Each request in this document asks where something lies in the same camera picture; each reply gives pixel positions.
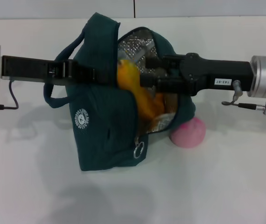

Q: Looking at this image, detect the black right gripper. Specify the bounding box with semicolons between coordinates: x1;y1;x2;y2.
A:
140;53;255;96

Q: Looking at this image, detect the teal fabric lunch bag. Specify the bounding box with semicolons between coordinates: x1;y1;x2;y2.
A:
43;13;196;172

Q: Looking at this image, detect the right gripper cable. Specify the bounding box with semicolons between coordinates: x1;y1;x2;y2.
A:
221;80;266;109

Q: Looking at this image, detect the clear container with blue lid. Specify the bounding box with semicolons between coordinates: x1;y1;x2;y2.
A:
133;41;179;134

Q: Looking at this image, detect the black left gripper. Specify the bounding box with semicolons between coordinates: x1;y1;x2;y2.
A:
1;55;115;85

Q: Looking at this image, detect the pink peach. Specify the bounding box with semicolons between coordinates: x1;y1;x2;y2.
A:
171;117;206;148

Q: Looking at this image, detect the yellow banana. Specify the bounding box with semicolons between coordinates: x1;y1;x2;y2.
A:
116;59;165;122

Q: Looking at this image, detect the silver zipper key ring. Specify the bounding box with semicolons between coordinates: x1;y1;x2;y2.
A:
133;137;145;159

